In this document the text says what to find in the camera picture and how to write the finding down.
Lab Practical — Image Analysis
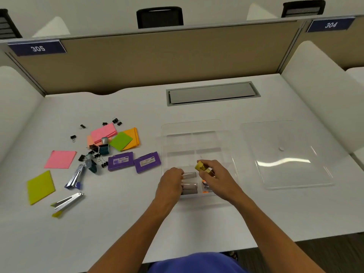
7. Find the person's right hand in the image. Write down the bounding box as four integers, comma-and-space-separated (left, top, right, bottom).
198, 160, 245, 204

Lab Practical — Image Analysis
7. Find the black office chair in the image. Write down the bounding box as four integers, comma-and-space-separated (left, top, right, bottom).
0, 9, 23, 40
136, 6, 184, 29
281, 0, 326, 18

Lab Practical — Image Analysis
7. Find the blue shirt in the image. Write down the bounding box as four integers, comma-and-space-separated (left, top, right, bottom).
148, 252, 248, 273

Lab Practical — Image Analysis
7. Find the beige desk partition panel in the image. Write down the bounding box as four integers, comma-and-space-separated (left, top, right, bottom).
280, 16, 364, 72
8, 21, 306, 96

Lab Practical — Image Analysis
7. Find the person's right forearm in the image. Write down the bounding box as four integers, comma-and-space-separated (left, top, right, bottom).
232, 192, 326, 273

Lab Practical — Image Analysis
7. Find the green sticky note pad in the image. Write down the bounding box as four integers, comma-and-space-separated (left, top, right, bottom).
109, 131, 133, 152

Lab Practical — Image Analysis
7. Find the orange sticky note pad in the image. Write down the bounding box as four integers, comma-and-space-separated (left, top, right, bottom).
121, 127, 140, 151

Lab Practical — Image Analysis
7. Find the person's left forearm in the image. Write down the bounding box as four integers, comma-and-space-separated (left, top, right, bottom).
87, 196, 181, 273

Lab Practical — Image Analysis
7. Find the clear plastic lid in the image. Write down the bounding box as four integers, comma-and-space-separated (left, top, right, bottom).
240, 120, 335, 191

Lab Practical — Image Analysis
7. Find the pile of mixed binder clips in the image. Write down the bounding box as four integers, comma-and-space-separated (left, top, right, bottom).
78, 136, 111, 174

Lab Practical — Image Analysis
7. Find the pink sticky note pad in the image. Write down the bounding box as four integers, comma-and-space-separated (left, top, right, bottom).
44, 151, 77, 170
90, 123, 118, 145

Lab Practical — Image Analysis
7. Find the blue and silver stapler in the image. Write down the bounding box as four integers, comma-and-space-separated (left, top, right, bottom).
64, 164, 86, 190

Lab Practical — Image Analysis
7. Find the clear plastic organizer box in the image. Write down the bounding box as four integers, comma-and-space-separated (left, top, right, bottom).
161, 119, 240, 200

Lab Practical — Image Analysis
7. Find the white side divider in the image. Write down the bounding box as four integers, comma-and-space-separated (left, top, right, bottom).
0, 66, 44, 166
31, 16, 71, 38
246, 3, 278, 21
281, 40, 364, 154

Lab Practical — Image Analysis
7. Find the grey desk cable hatch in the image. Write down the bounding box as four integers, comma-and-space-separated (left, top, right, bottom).
166, 81, 261, 107

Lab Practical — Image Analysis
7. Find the yellow and silver stapler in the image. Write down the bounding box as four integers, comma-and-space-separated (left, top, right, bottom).
50, 192, 85, 219

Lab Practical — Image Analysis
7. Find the yellow-green sticky note pad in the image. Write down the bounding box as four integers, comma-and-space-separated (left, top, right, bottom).
27, 170, 56, 206

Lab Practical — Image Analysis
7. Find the purple staple box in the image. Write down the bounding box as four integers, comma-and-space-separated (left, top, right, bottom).
134, 152, 162, 174
108, 152, 135, 172

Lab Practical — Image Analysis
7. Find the person's left hand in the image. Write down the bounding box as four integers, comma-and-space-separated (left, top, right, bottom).
155, 168, 185, 208

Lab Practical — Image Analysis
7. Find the blue desk number label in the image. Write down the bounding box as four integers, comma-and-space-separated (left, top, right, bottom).
7, 40, 67, 57
306, 16, 356, 33

